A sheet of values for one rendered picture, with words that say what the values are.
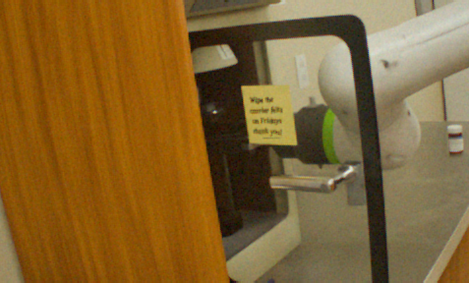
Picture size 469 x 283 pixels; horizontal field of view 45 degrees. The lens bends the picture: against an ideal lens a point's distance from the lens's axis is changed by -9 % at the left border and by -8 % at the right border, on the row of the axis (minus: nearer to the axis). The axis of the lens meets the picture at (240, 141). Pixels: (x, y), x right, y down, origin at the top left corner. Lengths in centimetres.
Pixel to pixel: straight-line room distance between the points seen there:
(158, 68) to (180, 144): 10
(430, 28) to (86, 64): 48
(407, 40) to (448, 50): 6
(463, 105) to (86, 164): 325
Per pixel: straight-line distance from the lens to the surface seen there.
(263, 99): 78
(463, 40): 80
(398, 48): 79
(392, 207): 136
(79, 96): 90
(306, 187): 71
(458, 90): 394
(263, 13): 112
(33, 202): 108
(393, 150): 88
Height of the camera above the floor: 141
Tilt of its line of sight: 12 degrees down
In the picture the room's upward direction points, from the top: 9 degrees counter-clockwise
